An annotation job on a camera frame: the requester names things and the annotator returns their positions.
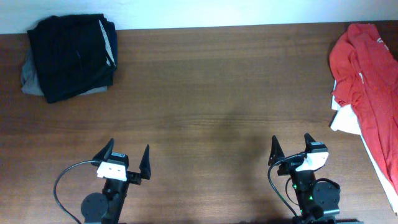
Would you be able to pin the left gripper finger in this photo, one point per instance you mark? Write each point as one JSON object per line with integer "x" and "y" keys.
{"x": 145, "y": 170}
{"x": 104, "y": 153}

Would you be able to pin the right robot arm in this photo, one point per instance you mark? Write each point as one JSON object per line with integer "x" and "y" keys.
{"x": 317, "y": 198}

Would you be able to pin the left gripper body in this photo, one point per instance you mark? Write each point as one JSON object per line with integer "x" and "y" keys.
{"x": 133, "y": 177}

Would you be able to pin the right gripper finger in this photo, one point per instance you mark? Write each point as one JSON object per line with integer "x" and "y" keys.
{"x": 308, "y": 142}
{"x": 276, "y": 154}

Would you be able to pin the black folded garment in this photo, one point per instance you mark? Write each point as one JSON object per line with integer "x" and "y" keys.
{"x": 74, "y": 55}

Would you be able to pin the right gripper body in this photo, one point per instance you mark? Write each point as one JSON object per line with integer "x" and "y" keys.
{"x": 286, "y": 168}

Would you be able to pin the grey folded garment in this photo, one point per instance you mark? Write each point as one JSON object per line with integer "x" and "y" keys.
{"x": 30, "y": 80}

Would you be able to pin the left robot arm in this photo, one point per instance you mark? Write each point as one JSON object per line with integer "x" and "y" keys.
{"x": 106, "y": 206}

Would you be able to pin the white t-shirt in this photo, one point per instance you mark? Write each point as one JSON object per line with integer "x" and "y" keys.
{"x": 345, "y": 120}

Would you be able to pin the red t-shirt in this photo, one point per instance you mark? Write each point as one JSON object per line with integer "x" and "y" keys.
{"x": 366, "y": 78}

